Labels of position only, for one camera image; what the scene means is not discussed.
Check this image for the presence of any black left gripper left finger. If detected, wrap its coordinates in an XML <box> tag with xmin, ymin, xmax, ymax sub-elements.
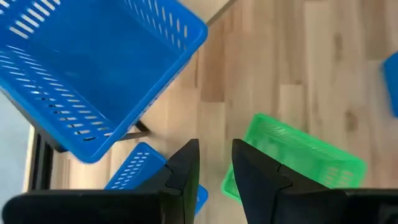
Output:
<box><xmin>1</xmin><ymin>139</ymin><xmax>200</xmax><ymax>224</ymax></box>

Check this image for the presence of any green plastic slotted basket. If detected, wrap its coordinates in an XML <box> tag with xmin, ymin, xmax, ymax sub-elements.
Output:
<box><xmin>220</xmin><ymin>113</ymin><xmax>368</xmax><ymax>205</ymax></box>

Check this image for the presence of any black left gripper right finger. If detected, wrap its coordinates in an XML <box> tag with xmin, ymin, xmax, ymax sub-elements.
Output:
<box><xmin>231</xmin><ymin>139</ymin><xmax>398</xmax><ymax>224</ymax></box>

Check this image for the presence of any blue plastic slotted basket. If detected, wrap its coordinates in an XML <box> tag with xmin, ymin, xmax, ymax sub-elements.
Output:
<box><xmin>104</xmin><ymin>142</ymin><xmax>209</xmax><ymax>215</ymax></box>
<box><xmin>0</xmin><ymin>0</ymin><xmax>209</xmax><ymax>164</ymax></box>
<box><xmin>381</xmin><ymin>51</ymin><xmax>398</xmax><ymax>119</ymax></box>

